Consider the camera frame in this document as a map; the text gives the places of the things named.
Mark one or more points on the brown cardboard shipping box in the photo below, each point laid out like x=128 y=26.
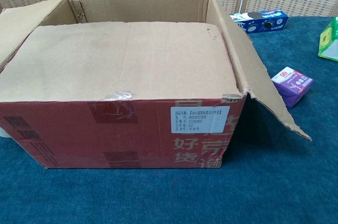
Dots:
x=132 y=63

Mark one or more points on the blue Oreo cookie package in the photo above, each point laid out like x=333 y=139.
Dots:
x=264 y=22

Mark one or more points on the small purple box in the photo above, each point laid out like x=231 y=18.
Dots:
x=293 y=86

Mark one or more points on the green carton box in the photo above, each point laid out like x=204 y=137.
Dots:
x=330 y=39

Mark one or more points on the white round bowl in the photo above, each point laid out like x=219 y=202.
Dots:
x=2 y=133

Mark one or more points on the blue carpet table cloth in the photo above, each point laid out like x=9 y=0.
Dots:
x=158 y=195

